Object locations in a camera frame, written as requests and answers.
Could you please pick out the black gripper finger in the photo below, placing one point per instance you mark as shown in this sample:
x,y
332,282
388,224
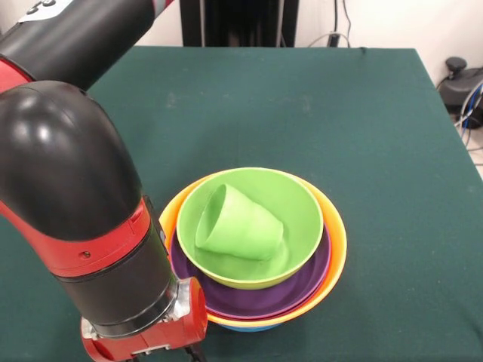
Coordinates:
x,y
195,354

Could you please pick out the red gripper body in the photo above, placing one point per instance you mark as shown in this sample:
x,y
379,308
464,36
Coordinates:
x,y
166,335

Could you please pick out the blue bowl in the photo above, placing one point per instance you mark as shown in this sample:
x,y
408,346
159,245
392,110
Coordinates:
x,y
245,329

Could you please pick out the orange bowl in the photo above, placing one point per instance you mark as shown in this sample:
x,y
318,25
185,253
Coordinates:
x,y
249,322
337,234

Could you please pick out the green cup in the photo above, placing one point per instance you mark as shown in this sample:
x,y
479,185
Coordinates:
x,y
215,226
260,237

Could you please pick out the green bowl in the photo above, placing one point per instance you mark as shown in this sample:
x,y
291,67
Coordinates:
x,y
294,211

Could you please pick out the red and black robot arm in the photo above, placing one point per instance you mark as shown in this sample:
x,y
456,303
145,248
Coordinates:
x,y
75,169

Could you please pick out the dark green table cloth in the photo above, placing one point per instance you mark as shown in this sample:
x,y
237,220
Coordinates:
x,y
377,188

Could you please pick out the grey pedestal foot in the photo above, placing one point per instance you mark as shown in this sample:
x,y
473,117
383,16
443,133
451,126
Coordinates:
x,y
458,81

